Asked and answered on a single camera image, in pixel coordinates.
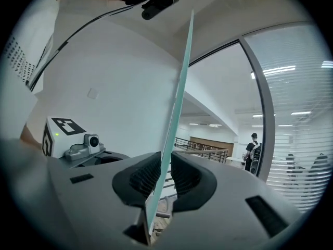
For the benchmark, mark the row of ceiling light panels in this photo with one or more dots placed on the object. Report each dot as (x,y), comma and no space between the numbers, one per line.
(279,70)

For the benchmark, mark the striped frosted glass partition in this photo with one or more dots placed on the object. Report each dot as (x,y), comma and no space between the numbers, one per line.
(299,100)

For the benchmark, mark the frosted glass door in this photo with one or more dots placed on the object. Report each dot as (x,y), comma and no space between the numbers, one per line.
(182,74)

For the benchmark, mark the person's white printed shirt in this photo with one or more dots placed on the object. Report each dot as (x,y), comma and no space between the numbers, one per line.
(20,100)

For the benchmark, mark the dark metal railing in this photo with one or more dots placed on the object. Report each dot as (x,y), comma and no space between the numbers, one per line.
(205,148)

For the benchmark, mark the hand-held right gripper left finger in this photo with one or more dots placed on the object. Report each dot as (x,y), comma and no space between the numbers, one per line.
(78,204)

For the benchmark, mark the black head camera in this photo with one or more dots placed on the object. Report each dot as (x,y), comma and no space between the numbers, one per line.
(158,5)

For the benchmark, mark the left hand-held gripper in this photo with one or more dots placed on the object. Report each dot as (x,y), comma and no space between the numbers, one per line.
(57,142)

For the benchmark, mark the white wall switch plate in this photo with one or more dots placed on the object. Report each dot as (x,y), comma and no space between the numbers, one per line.
(92,93)

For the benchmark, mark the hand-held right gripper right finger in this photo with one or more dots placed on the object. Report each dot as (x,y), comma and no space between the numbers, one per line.
(229,191)

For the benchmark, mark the person's left forearm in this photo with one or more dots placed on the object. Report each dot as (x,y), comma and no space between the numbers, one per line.
(31,137)

